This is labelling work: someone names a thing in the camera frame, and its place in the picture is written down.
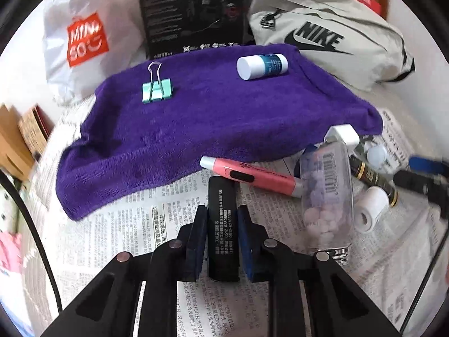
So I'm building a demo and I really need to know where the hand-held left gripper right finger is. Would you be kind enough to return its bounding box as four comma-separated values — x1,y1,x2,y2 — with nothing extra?
237,205,402,337

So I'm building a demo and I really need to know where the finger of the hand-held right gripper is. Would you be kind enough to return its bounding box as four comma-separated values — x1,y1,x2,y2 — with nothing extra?
393,169,449,215
408,155,449,177

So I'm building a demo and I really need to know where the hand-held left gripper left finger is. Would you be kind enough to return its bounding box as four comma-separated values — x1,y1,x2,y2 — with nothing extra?
40,205,209,337

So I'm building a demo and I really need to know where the slim black box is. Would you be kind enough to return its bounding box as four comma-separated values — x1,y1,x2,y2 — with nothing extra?
207,176,241,283

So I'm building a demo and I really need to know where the translucent round cap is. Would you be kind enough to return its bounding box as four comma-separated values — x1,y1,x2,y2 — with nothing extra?
366,145,388,169

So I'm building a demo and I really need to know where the white cylinder cap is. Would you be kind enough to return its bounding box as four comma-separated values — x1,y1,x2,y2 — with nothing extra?
352,186,389,232

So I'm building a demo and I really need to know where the pink pen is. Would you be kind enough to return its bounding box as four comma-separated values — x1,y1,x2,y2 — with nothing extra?
200,156,304,198

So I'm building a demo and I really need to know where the clear bottle of tablets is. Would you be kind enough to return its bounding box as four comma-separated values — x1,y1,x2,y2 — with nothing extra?
299,144,355,265

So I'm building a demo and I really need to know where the white charger plug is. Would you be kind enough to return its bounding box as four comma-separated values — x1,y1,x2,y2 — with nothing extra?
324,124,361,148

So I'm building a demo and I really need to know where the newspaper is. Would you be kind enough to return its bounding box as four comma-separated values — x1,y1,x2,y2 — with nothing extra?
30,109,446,337

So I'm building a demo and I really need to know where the purple towel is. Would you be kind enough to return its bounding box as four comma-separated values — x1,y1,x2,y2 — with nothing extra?
56,44,384,222

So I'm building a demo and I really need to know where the green binder clip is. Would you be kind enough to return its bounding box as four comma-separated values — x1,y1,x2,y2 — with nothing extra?
141,61,175,104

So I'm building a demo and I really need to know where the grey sling bag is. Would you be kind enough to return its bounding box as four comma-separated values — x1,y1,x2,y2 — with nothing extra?
247,0,416,92

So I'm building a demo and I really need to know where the white bottle with blue label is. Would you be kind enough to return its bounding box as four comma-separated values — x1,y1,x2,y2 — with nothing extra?
236,53,289,81

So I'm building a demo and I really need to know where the pink cloth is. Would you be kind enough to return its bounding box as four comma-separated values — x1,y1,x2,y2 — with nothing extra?
0,232,23,274

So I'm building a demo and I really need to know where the white dotted cloth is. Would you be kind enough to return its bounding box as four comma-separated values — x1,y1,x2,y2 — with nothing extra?
0,183,22,232

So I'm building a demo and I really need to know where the brown patterned book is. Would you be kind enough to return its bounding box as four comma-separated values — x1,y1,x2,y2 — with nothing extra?
18,104,54,155

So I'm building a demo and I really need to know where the wooden rack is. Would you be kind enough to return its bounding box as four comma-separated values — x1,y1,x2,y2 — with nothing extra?
0,103,36,183

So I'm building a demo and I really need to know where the black headphone box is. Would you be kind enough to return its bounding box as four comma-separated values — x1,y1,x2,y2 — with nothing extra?
136,0,250,60

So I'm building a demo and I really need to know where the white shopping bag orange logo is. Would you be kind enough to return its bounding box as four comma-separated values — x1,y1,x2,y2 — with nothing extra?
42,0,148,104

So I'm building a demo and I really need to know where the black cable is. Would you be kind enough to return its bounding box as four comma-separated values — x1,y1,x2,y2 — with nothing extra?
0,174,64,313

